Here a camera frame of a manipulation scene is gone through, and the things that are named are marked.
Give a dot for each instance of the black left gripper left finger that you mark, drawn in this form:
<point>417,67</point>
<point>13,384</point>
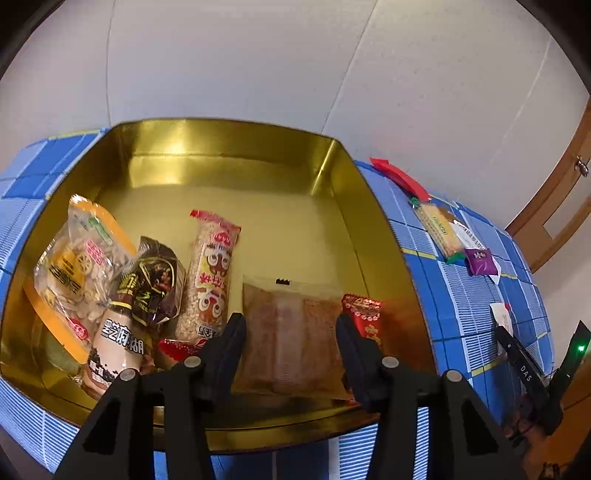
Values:
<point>117,440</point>

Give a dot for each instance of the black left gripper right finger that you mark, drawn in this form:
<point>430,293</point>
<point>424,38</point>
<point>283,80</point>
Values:
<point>464,441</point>

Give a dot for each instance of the white red wafer packet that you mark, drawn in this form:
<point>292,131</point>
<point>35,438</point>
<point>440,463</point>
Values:
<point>503,322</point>

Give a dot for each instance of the sesame paste drink bottle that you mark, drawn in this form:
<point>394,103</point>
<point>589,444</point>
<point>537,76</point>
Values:
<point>119,343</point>

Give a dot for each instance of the purple candy packet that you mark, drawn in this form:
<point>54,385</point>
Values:
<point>480,262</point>

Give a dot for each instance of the red rice cracker roll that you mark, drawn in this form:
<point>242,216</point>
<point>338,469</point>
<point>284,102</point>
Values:
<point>204,305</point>

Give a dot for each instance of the small red gold packet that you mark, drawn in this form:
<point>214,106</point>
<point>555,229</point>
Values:
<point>366,314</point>

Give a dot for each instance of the dark gold snack packet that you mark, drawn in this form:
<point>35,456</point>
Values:
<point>149,289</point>

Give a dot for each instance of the orange nut snack bag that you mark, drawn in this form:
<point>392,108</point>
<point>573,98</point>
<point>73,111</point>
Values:
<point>71,282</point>

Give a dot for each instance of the white navy snack packet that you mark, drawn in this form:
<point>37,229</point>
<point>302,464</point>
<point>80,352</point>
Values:
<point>469,240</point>

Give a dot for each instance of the brown cake packet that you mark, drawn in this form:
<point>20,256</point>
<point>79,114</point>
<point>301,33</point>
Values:
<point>290,346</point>

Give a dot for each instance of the green cracker packet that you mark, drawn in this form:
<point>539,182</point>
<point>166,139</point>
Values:
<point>437,224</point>

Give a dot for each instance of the red snack packet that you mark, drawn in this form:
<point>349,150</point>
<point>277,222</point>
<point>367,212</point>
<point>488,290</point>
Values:
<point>401,178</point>

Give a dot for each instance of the blue plaid tablecloth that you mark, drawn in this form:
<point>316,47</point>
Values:
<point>456,305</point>

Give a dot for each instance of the wooden door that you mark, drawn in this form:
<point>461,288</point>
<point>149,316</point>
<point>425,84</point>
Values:
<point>559,208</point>

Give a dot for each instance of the gold tin box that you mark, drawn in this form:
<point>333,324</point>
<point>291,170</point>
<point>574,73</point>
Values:
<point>308,214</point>

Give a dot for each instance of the metal door handle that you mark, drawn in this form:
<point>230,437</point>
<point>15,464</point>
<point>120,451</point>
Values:
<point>581,165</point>

